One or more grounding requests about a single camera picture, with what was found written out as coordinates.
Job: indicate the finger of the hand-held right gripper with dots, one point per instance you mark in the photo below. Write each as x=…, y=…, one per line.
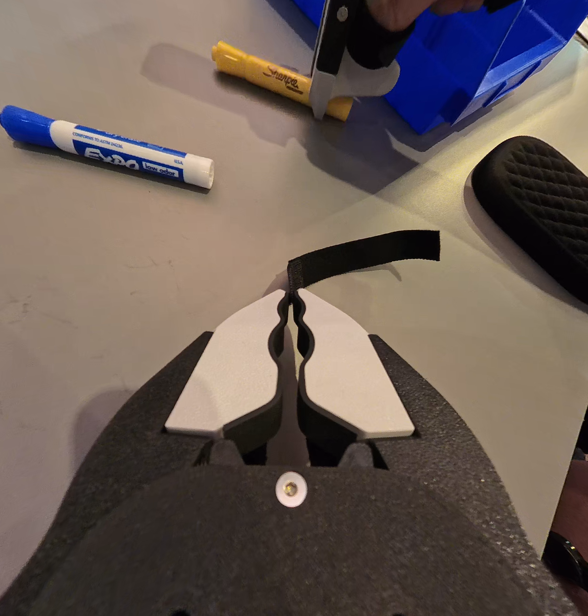
x=323, y=91

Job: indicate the black quilted elbow pad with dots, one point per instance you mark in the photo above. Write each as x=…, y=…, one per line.
x=549, y=211

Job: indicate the yellow marker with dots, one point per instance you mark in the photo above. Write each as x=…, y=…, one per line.
x=255, y=70

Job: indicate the blue dry-erase marker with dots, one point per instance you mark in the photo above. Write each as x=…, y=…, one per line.
x=130, y=154

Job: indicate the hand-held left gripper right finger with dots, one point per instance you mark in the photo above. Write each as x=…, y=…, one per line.
x=356, y=380

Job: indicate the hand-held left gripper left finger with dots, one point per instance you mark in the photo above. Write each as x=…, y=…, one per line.
x=226, y=380

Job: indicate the blue plastic bin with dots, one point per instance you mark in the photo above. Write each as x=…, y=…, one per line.
x=467, y=72

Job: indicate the person's right hand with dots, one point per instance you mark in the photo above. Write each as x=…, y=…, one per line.
x=404, y=12

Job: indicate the person's maroon clothing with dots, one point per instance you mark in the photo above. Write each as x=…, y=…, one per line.
x=578, y=500

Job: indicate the black hook-and-loop tie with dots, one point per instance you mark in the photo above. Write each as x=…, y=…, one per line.
x=366, y=250

